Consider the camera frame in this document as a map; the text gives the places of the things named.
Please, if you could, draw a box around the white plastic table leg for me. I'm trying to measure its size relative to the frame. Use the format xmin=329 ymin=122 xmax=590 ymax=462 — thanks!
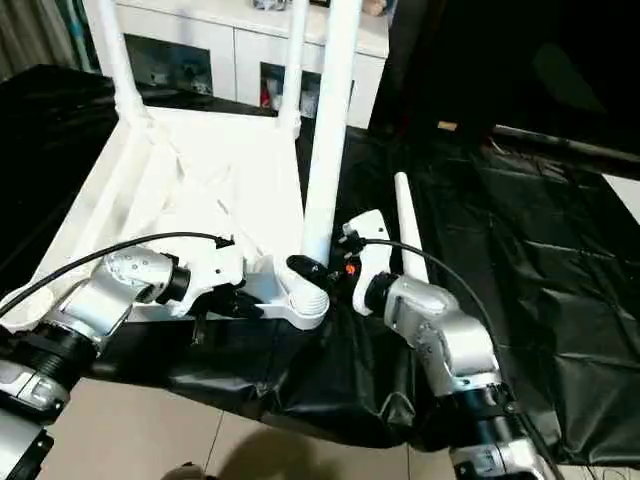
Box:
xmin=276 ymin=0 xmax=308 ymax=137
xmin=393 ymin=172 xmax=431 ymax=287
xmin=97 ymin=0 xmax=150 ymax=120
xmin=287 ymin=0 xmax=364 ymax=322

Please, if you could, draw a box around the white plastic table top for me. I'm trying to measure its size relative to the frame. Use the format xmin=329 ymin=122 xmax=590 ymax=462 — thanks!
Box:
xmin=0 ymin=102 xmax=331 ymax=332

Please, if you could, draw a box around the black plastic mat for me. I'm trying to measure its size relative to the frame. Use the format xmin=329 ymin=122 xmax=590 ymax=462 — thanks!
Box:
xmin=0 ymin=63 xmax=640 ymax=466

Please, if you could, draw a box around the white cabinet with glass doors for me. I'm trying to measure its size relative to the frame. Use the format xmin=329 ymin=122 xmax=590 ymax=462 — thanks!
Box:
xmin=84 ymin=0 xmax=391 ymax=130

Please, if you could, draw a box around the dark cabinet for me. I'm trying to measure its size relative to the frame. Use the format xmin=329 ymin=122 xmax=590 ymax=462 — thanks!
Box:
xmin=372 ymin=0 xmax=640 ymax=146

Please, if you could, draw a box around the white board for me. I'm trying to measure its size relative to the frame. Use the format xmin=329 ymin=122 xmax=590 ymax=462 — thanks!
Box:
xmin=602 ymin=173 xmax=640 ymax=225

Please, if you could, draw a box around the grey curtain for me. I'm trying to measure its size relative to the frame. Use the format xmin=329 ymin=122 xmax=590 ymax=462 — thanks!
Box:
xmin=0 ymin=0 xmax=89 ymax=79

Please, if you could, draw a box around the black right camera cable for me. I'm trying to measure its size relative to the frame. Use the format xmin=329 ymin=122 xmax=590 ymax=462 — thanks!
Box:
xmin=344 ymin=234 xmax=561 ymax=480

